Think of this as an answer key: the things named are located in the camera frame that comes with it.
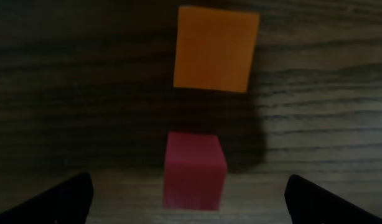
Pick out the orange cube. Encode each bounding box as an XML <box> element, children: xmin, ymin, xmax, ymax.
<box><xmin>173</xmin><ymin>5</ymin><xmax>261</xmax><ymax>93</ymax></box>

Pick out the red cube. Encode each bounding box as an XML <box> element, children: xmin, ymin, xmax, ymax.
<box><xmin>162</xmin><ymin>131</ymin><xmax>228</xmax><ymax>212</ymax></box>

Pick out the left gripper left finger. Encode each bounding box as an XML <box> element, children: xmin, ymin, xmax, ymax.
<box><xmin>0</xmin><ymin>172</ymin><xmax>95</xmax><ymax>224</ymax></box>

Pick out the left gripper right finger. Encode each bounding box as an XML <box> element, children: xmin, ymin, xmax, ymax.
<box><xmin>284</xmin><ymin>174</ymin><xmax>382</xmax><ymax>224</ymax></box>

